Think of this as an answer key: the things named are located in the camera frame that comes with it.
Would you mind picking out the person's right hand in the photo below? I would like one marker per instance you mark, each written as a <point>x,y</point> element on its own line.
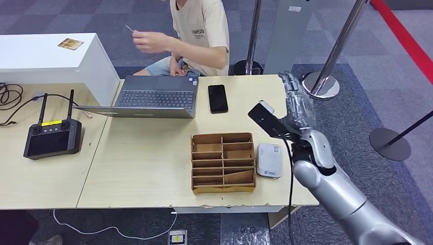
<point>176,67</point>

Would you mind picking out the red barrier belt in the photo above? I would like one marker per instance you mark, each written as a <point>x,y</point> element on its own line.
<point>406,40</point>

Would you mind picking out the person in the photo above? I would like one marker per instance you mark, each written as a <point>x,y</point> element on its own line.
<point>17,226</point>
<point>203,33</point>

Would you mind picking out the person's right forearm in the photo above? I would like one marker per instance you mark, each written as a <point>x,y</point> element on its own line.
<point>176,56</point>

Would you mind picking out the white box cabinet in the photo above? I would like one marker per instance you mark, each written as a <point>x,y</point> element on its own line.
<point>44,64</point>

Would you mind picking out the white card reader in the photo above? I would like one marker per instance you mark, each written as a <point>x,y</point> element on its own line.
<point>269,160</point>

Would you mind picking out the black smartphone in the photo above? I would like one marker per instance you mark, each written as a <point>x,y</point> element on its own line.
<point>218,98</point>

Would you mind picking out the black remote controller with antennas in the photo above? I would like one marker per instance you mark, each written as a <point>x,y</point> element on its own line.
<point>50,142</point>

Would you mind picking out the person's left forearm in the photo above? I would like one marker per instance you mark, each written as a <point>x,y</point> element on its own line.
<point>199,54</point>

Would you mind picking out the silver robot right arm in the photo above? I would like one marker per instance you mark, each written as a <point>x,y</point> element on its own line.
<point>331,186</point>

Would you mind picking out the person's left hand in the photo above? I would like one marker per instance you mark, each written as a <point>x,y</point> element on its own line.
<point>150,41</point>

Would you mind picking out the cardboard compartment organizer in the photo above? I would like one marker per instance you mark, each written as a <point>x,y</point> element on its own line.
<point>221,162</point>

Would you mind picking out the grey kiosk panel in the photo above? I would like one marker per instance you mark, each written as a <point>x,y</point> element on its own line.
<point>287,37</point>

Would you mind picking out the black stanchion post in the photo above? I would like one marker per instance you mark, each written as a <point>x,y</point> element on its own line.
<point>389,145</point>

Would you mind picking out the chrome stanchion post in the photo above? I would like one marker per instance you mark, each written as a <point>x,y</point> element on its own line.
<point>321,84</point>

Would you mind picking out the steel floor socket plate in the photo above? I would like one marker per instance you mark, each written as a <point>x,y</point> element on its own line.
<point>177,238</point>

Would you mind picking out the clear plastic hand wrap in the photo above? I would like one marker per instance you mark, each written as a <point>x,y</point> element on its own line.
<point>302,108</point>

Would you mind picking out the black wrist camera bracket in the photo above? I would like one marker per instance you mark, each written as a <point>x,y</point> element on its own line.
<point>284,128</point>

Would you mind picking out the thin chrome pole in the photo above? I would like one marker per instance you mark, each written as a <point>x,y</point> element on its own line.
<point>252,33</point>

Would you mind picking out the gold patterned card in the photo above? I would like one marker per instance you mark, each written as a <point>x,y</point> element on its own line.
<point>70,44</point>
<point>129,28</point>

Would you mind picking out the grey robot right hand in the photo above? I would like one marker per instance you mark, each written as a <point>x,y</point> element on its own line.
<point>301,108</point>

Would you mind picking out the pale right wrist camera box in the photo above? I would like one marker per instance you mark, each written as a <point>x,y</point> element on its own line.
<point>262,113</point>

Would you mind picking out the grey open laptop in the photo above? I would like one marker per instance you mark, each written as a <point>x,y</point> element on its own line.
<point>155,99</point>

